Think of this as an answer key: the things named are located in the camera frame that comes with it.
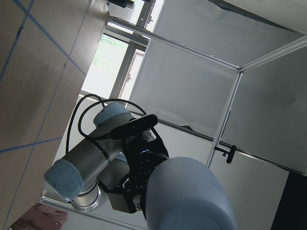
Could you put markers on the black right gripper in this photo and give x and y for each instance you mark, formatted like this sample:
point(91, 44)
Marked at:
point(125, 179)

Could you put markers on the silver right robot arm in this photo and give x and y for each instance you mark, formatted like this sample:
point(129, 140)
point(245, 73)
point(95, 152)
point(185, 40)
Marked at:
point(75, 177)

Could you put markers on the black clamp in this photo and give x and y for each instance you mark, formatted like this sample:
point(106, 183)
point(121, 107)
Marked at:
point(229, 154)

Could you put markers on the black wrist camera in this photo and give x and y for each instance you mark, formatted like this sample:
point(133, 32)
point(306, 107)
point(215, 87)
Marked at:
point(134, 127)

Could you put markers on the aluminium frame post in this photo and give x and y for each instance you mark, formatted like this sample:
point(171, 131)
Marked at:
point(278, 53)

